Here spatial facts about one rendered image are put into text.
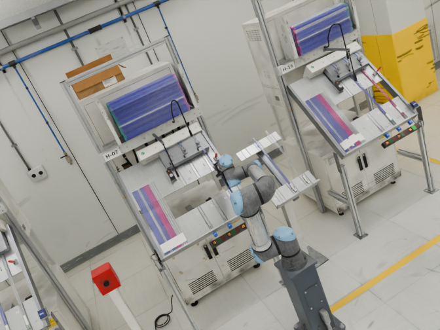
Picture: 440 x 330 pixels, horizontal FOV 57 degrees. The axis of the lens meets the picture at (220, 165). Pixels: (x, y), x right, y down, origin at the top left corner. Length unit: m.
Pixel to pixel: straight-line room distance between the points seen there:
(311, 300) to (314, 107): 1.41
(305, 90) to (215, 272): 1.56
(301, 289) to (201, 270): 0.97
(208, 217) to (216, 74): 2.19
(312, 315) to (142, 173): 1.44
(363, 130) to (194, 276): 1.66
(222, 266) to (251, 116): 2.12
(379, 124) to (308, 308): 1.45
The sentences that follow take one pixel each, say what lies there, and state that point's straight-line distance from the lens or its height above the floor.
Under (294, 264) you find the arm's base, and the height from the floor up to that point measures 0.59.
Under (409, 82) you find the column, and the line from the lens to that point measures 5.33.
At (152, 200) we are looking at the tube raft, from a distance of 2.77.
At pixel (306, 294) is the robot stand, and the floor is 0.38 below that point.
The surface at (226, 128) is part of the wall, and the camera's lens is 4.64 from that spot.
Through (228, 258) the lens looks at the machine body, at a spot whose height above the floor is 0.24.
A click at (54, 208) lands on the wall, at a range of 4.51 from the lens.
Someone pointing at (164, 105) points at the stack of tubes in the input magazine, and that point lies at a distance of 2.81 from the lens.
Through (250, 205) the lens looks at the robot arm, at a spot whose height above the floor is 1.11.
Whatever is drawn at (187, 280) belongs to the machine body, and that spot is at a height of 0.26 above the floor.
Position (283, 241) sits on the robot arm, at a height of 0.75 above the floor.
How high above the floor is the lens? 2.09
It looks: 23 degrees down
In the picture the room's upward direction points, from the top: 23 degrees counter-clockwise
